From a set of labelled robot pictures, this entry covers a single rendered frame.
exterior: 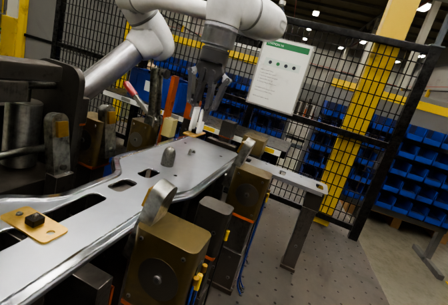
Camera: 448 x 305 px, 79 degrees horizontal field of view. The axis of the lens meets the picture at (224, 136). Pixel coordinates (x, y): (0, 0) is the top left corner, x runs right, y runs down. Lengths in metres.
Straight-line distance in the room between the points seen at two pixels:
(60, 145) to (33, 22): 3.04
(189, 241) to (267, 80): 1.00
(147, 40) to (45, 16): 2.37
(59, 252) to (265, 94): 1.05
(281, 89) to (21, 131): 0.97
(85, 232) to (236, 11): 0.57
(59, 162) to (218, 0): 0.50
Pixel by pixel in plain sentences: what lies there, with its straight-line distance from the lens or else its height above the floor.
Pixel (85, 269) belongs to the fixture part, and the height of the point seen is 0.87.
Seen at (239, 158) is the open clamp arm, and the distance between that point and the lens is 0.68.
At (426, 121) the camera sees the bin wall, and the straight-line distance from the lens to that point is 3.03.
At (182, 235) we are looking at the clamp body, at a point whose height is 1.05.
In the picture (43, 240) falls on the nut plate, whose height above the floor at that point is 1.00.
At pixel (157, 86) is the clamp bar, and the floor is 1.16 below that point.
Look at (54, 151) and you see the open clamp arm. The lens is 0.60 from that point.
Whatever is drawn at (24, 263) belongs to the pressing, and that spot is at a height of 1.00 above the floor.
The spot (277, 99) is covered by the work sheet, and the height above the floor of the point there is 1.20.
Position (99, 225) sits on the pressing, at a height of 1.00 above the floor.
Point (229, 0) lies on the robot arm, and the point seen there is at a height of 1.42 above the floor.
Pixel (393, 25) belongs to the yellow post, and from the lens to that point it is 1.34.
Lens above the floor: 1.26
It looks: 14 degrees down
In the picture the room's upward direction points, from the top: 16 degrees clockwise
